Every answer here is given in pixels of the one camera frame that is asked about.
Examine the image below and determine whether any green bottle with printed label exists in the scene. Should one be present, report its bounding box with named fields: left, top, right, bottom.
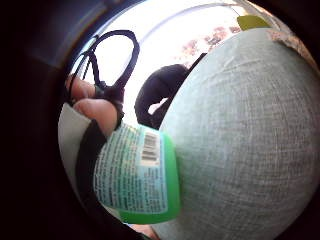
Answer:
left=93, top=121, right=183, bottom=225

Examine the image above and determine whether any red flowering plant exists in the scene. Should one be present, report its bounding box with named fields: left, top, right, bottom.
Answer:
left=181, top=25, right=243, bottom=63

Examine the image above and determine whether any yellow-green leaf-shaped object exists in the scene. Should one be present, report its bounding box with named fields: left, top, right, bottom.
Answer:
left=236, top=14, right=272, bottom=32

